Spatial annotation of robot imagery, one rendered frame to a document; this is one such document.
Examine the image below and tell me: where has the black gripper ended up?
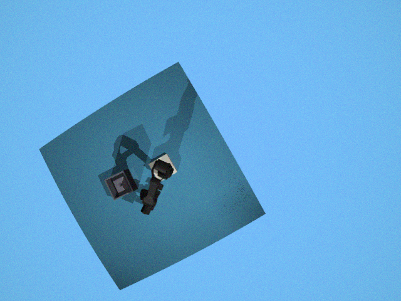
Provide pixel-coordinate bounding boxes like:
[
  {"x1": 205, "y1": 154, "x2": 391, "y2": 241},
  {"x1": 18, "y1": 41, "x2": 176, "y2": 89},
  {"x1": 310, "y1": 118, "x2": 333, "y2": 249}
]
[{"x1": 156, "y1": 183, "x2": 164, "y2": 198}]

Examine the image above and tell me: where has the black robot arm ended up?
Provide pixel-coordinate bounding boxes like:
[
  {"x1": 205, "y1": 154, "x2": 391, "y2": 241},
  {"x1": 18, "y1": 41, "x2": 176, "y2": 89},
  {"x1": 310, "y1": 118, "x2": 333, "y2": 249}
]
[{"x1": 140, "y1": 159, "x2": 174, "y2": 215}]

